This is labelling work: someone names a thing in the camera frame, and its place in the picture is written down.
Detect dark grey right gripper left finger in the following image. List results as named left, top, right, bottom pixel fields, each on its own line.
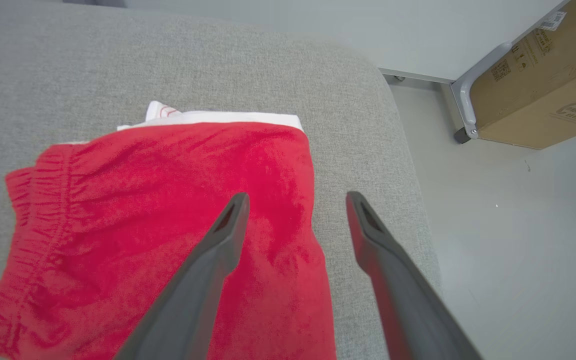
left=113, top=192, right=252, bottom=360

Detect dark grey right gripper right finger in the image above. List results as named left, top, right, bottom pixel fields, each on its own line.
left=345, top=191, right=484, bottom=360

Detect red shorts with white stripe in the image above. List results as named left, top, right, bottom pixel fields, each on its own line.
left=0, top=100, right=338, bottom=360

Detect grey fabric sofa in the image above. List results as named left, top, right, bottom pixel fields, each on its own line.
left=0, top=0, right=441, bottom=360

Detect brown cardboard box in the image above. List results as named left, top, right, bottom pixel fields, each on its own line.
left=469, top=0, right=576, bottom=150

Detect grey partition bottom rail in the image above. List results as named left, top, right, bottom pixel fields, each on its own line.
left=378, top=67, right=455, bottom=85

